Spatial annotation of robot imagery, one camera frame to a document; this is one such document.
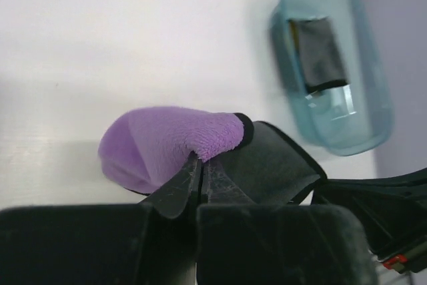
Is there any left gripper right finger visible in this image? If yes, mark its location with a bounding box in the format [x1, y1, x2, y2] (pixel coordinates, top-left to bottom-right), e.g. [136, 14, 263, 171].
[196, 162, 377, 284]

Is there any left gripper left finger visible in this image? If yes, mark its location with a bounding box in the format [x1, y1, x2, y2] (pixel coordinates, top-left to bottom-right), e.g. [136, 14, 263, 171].
[1, 154, 202, 284]

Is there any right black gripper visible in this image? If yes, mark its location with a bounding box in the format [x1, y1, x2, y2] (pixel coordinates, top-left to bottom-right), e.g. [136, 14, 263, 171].
[312, 169, 426, 274]

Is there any purple microfiber towel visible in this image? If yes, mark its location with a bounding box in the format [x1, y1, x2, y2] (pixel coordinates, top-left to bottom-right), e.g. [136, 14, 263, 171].
[98, 106, 328, 206]

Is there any teal translucent plastic tray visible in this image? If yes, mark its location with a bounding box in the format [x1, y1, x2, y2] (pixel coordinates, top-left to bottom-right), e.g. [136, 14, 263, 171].
[270, 0, 394, 156]

